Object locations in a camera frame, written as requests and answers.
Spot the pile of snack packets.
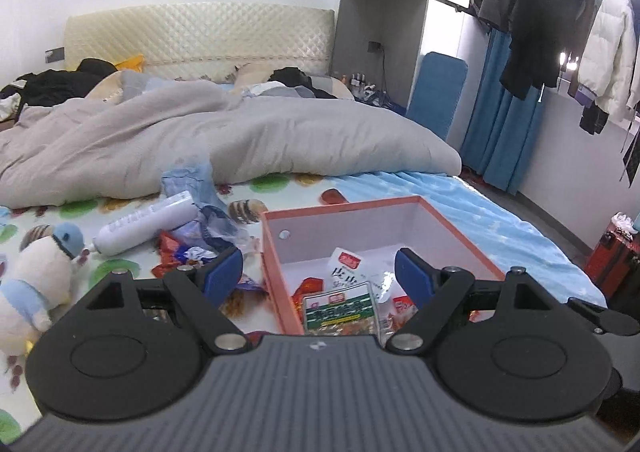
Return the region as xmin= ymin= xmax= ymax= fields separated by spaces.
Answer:
xmin=152 ymin=229 xmax=266 ymax=320

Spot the wall socket with cable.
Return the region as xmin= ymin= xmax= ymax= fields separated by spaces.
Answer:
xmin=367 ymin=41 xmax=388 ymax=83

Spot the grey duvet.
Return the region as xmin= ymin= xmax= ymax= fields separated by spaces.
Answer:
xmin=0 ymin=77 xmax=463 ymax=208

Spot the white and blue plush penguin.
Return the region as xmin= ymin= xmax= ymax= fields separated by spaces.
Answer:
xmin=0 ymin=223 xmax=86 ymax=358

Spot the pale blue plastic bag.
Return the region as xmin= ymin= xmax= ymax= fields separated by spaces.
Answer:
xmin=160 ymin=157 xmax=226 ymax=213

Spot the cream quilted headboard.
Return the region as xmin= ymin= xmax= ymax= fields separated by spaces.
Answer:
xmin=64 ymin=2 xmax=336 ymax=80

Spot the red suitcase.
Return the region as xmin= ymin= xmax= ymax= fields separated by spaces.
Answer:
xmin=584 ymin=214 xmax=640 ymax=303

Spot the pink cardboard box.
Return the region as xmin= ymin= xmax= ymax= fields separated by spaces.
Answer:
xmin=260 ymin=196 xmax=506 ymax=335

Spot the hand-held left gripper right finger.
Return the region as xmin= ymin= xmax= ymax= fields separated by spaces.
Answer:
xmin=385 ymin=248 xmax=571 ymax=357

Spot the black clothes heap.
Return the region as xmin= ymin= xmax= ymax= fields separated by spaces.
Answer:
xmin=0 ymin=58 xmax=118 ymax=108

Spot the small dark hanging garment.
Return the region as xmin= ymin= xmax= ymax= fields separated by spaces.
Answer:
xmin=580 ymin=102 xmax=611 ymax=135

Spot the small red snack bag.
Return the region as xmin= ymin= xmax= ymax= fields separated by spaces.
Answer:
xmin=291 ymin=277 xmax=326 ymax=315

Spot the black garment on pillow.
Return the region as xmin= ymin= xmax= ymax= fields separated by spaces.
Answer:
xmin=269 ymin=67 xmax=341 ymax=100

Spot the beige pillow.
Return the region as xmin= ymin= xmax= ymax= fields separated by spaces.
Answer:
xmin=87 ymin=69 xmax=151 ymax=103

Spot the white puffer jacket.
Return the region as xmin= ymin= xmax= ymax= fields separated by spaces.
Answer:
xmin=575 ymin=0 xmax=640 ymax=123

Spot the navy printed plastic wrap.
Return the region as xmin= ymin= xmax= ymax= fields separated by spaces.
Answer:
xmin=172 ymin=204 xmax=251 ymax=258

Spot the blue curtain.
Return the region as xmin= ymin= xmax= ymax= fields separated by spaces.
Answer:
xmin=460 ymin=27 xmax=546 ymax=195

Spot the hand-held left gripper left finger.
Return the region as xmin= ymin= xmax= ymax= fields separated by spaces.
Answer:
xmin=72 ymin=247 xmax=251 ymax=357

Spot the dark red snack wrapper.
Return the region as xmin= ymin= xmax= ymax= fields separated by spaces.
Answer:
xmin=157 ymin=230 xmax=193 ymax=278

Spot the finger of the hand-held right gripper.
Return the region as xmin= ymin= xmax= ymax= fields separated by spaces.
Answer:
xmin=567 ymin=298 xmax=640 ymax=335

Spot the white snack bag red label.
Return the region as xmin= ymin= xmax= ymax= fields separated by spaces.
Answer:
xmin=327 ymin=247 xmax=363 ymax=293

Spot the green label snack bag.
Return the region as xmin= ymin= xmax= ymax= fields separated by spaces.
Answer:
xmin=301 ymin=281 xmax=380 ymax=337

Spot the red and white snack bag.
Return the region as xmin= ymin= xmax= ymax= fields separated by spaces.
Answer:
xmin=390 ymin=296 xmax=420 ymax=333

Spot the black hanging jacket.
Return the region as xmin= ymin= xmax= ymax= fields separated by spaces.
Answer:
xmin=500 ymin=0 xmax=596 ymax=100

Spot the group of cosmetic bottles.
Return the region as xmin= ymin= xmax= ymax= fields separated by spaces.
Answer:
xmin=342 ymin=73 xmax=381 ymax=98

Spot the white spray bottle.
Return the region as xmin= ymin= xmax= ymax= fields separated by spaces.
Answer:
xmin=82 ymin=191 xmax=198 ymax=258

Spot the blue padded board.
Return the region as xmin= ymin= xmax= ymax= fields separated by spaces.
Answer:
xmin=406 ymin=52 xmax=468 ymax=143

